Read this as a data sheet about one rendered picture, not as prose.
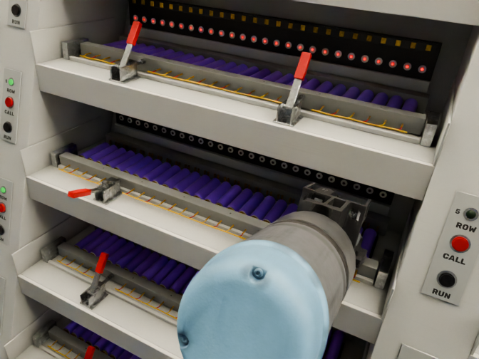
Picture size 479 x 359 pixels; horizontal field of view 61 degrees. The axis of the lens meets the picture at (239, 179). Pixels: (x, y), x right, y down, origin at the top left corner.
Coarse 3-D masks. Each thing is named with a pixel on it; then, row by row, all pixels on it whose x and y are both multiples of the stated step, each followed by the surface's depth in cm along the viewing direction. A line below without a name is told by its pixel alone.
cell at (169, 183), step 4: (184, 168) 72; (180, 172) 71; (184, 172) 71; (188, 172) 72; (172, 176) 70; (176, 176) 69; (180, 176) 70; (184, 176) 71; (168, 180) 68; (172, 180) 68; (176, 180) 69; (180, 180) 70; (168, 184) 67; (172, 184) 68
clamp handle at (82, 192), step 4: (104, 184) 64; (84, 188) 61; (96, 188) 63; (100, 188) 64; (104, 188) 64; (68, 192) 58; (72, 192) 58; (76, 192) 59; (80, 192) 59; (84, 192) 60; (88, 192) 61; (92, 192) 62; (68, 196) 58; (72, 196) 58; (76, 196) 59; (80, 196) 59; (84, 196) 60
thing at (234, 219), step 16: (64, 160) 72; (80, 160) 71; (96, 176) 70; (112, 176) 68; (128, 176) 68; (128, 192) 66; (144, 192) 66; (160, 192) 64; (176, 192) 64; (192, 208) 62; (208, 208) 61; (224, 208) 62; (240, 224) 59; (256, 224) 59; (368, 272) 53
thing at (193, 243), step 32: (96, 128) 81; (128, 128) 80; (32, 160) 70; (224, 160) 73; (32, 192) 71; (64, 192) 66; (96, 224) 66; (128, 224) 62; (160, 224) 61; (192, 224) 61; (192, 256) 59; (384, 256) 54; (352, 288) 52; (384, 288) 53; (352, 320) 50
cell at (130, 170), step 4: (148, 156) 75; (140, 160) 73; (144, 160) 74; (148, 160) 74; (152, 160) 75; (136, 164) 72; (140, 164) 72; (144, 164) 73; (128, 168) 71; (132, 168) 71; (136, 168) 71; (140, 168) 72; (128, 172) 70; (132, 172) 70
